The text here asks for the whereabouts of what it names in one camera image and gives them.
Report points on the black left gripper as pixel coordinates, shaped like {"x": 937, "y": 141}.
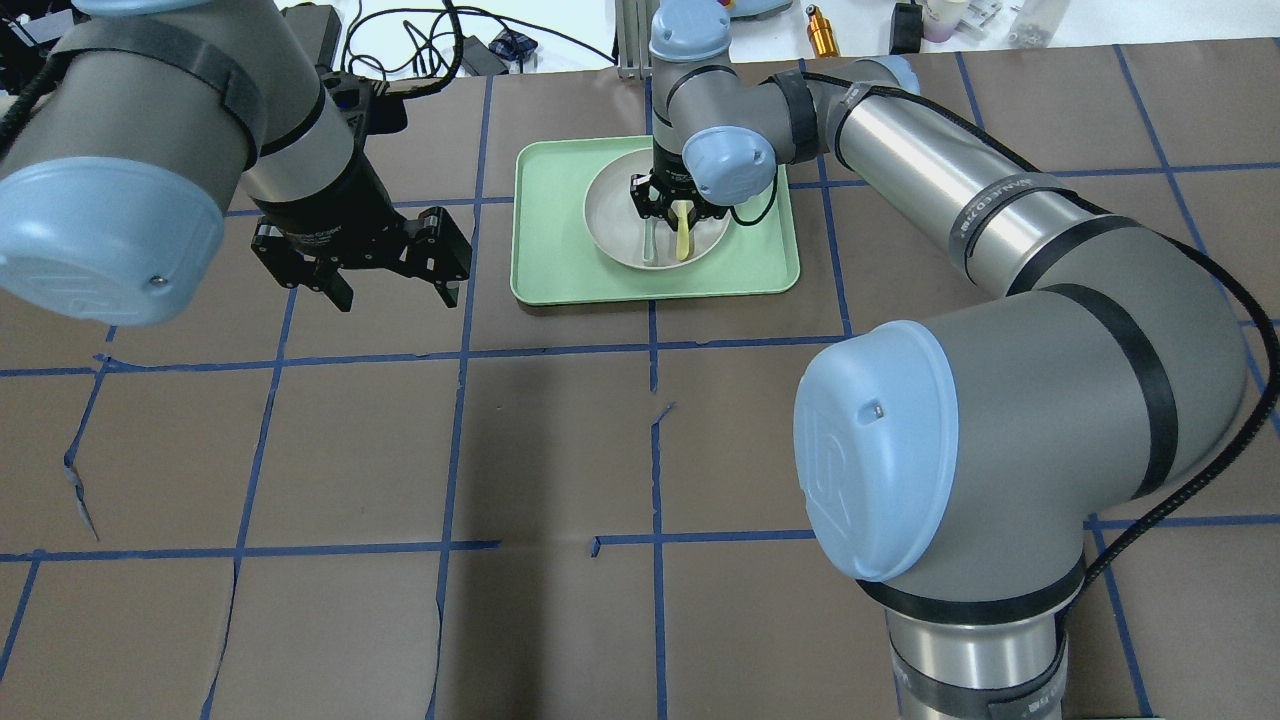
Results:
{"x": 335, "y": 213}

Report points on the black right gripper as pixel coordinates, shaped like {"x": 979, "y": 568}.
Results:
{"x": 668, "y": 177}

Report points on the yellow plastic fork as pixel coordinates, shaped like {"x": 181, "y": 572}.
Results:
{"x": 681, "y": 212}

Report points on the white round plate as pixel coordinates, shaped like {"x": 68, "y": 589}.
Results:
{"x": 617, "y": 230}

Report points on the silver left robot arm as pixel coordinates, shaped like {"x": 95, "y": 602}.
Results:
{"x": 121, "y": 156}

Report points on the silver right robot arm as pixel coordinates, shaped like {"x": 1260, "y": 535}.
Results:
{"x": 974, "y": 472}

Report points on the pale green plastic spoon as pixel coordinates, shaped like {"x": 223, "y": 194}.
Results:
{"x": 649, "y": 249}

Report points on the green plastic tray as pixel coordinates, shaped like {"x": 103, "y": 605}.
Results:
{"x": 556, "y": 262}

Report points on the gold cylinder bottle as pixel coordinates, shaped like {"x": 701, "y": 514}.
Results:
{"x": 821, "y": 33}

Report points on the aluminium frame post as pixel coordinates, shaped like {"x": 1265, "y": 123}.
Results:
{"x": 632, "y": 32}

